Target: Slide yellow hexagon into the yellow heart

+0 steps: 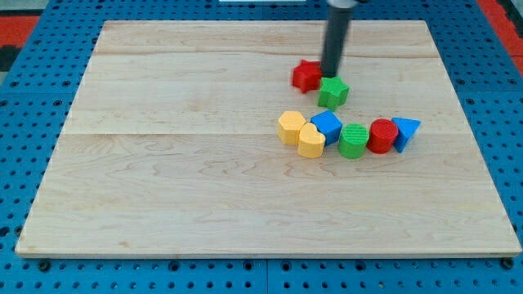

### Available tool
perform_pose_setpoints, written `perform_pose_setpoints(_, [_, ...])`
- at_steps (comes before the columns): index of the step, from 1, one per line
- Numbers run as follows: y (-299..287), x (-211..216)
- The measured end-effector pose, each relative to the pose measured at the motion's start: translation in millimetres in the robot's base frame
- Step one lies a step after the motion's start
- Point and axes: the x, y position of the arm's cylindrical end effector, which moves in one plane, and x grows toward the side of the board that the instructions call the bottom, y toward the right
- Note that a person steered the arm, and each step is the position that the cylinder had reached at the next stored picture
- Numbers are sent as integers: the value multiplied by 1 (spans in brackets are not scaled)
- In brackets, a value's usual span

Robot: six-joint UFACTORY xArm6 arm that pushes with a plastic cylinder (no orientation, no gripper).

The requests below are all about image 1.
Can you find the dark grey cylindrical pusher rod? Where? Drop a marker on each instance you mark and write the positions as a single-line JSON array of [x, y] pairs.
[[337, 27]]

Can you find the yellow hexagon block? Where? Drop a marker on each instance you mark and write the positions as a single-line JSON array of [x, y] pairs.
[[289, 125]]

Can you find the yellow heart block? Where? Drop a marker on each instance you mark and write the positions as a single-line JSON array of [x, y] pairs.
[[310, 141]]

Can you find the red star block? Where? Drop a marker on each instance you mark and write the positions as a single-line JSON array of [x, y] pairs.
[[306, 76]]

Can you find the green star block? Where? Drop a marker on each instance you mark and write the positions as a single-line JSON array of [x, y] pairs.
[[333, 93]]

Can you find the blue cube block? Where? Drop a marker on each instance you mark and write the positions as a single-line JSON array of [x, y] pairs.
[[328, 124]]

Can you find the green cylinder block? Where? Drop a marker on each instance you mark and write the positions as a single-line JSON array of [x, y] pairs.
[[353, 140]]

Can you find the red cylinder block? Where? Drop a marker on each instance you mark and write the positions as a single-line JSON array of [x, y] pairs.
[[382, 135]]

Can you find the blue triangle block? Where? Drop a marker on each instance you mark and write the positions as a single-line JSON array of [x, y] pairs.
[[407, 127]]

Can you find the light wooden board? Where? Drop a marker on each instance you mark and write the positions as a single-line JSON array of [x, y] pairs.
[[170, 151]]

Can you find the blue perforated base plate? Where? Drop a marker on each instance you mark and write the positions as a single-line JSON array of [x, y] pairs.
[[40, 85]]

